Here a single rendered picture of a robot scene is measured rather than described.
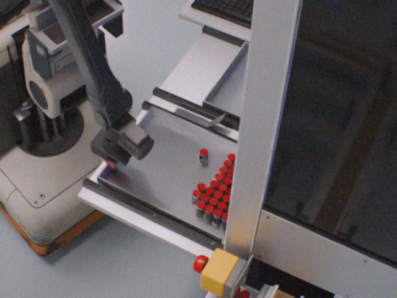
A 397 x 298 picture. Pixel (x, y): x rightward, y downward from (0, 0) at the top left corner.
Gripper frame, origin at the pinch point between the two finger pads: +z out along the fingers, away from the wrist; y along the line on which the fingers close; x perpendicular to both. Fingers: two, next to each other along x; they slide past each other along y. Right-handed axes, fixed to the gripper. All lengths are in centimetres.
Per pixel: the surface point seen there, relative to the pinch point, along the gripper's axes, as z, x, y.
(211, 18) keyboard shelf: 10, 68, -8
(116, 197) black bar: -0.7, -7.9, 5.6
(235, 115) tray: -3.2, 27.9, 19.0
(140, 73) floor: 95, 99, -49
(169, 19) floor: 96, 137, -56
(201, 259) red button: -14.8, -17.9, 32.6
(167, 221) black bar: -2.0, -7.5, 19.5
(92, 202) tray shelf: 1.7, -11.0, 0.7
